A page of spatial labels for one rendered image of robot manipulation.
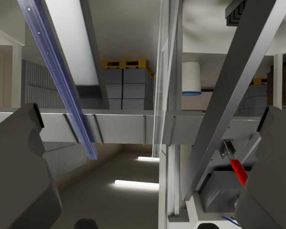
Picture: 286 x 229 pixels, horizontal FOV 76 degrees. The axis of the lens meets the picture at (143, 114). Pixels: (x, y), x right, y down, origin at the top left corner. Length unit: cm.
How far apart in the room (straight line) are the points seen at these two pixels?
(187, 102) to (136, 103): 380
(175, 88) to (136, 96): 263
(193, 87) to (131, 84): 109
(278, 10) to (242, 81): 9
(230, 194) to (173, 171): 20
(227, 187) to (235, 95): 23
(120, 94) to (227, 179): 295
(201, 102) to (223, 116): 648
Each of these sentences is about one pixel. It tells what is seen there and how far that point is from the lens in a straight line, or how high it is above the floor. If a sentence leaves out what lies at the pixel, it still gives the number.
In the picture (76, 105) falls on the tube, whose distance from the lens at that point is 24.
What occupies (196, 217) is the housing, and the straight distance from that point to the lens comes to 58.
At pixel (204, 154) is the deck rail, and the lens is 43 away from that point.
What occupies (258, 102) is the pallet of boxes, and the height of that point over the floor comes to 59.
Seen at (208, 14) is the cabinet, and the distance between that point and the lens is 79.
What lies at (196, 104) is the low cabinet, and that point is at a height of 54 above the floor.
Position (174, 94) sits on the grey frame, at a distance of 60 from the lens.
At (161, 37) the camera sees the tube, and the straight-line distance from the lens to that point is 17.
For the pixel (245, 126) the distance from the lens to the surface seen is 41.
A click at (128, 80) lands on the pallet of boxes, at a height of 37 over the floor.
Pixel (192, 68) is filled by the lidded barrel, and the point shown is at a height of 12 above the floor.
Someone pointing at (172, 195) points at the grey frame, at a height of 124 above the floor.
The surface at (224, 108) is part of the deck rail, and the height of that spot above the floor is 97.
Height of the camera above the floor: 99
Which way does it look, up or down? level
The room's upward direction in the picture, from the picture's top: 179 degrees counter-clockwise
